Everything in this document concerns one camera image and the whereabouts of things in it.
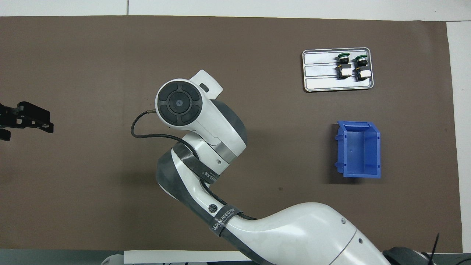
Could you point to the blue plastic bin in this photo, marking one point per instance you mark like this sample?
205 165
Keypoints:
360 151

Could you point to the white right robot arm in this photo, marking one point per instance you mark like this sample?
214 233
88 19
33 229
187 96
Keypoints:
213 125

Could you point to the grey metal tray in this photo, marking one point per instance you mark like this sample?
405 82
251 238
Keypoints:
320 73

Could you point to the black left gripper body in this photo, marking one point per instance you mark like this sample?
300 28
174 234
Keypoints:
8 117

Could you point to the brown paper mat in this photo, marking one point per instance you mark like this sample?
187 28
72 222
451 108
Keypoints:
92 184

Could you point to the green push button switch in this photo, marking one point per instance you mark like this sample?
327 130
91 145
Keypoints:
344 68
362 70

